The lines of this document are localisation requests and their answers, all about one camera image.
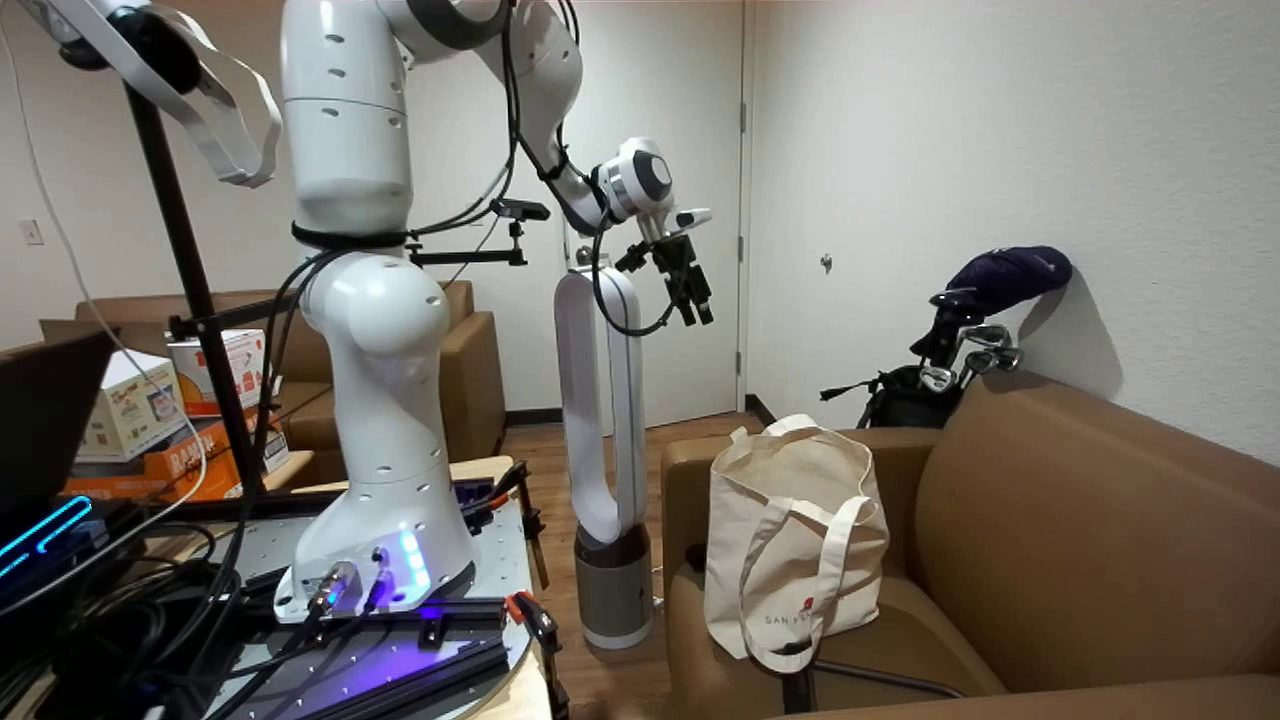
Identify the robot mounting table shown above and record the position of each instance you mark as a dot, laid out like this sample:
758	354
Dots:
503	563

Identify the white wall outlet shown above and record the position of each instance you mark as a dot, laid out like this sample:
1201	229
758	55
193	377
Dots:
34	235

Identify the white bladeless tower fan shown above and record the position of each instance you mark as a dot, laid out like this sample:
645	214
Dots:
612	584

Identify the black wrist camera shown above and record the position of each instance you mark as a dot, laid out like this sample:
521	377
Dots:
633	259

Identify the orange flat box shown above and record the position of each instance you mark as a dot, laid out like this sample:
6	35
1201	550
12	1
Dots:
174	460

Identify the brown leather armchair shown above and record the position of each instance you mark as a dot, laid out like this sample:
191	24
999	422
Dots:
1064	563

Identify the black laptop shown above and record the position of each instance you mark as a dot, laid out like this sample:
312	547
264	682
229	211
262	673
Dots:
46	415

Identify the dark purple golf headcover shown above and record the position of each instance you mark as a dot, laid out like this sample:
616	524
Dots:
1015	274

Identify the white box red print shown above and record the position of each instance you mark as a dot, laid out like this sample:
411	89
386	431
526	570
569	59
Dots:
246	366

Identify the white grey lamp head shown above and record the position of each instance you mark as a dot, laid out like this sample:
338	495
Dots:
214	94

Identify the white door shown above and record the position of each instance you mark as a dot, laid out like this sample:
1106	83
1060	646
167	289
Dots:
693	135

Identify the white cardboard box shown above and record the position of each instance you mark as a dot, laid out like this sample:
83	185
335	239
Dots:
133	404

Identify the black tripod stand pole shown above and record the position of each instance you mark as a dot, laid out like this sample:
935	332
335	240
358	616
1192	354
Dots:
185	264

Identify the black camera on boom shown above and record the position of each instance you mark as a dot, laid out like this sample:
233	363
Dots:
518	211

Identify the red black bar clamp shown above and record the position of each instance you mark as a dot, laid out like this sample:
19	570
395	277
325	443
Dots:
513	502
538	641

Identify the cream canvas tote bag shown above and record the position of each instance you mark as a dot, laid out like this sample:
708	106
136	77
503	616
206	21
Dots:
773	532

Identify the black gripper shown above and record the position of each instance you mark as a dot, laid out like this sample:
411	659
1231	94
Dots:
673	261

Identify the black golf bag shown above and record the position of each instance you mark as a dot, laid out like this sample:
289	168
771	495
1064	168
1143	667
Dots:
904	400

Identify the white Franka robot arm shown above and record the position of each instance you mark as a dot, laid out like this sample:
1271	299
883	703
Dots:
373	400

